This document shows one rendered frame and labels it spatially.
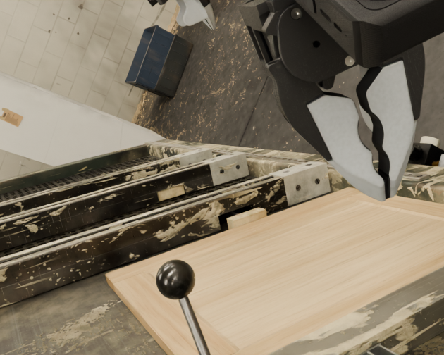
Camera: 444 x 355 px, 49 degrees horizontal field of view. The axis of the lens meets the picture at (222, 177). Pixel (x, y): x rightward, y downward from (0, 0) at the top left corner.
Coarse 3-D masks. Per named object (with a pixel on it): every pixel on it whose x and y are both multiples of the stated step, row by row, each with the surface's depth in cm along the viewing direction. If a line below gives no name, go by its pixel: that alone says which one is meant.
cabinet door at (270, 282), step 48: (336, 192) 107; (240, 240) 90; (288, 240) 85; (336, 240) 81; (384, 240) 77; (432, 240) 74; (144, 288) 76; (240, 288) 70; (288, 288) 67; (336, 288) 65; (384, 288) 62; (240, 336) 58; (288, 336) 55
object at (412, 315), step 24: (408, 288) 56; (432, 288) 55; (360, 312) 53; (384, 312) 52; (408, 312) 52; (432, 312) 52; (312, 336) 51; (336, 336) 50; (360, 336) 49; (384, 336) 49; (408, 336) 51; (432, 336) 53
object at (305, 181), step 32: (224, 192) 106; (256, 192) 105; (288, 192) 109; (320, 192) 113; (128, 224) 94; (160, 224) 96; (192, 224) 99; (32, 256) 85; (64, 256) 88; (96, 256) 90; (128, 256) 93; (0, 288) 83; (32, 288) 86
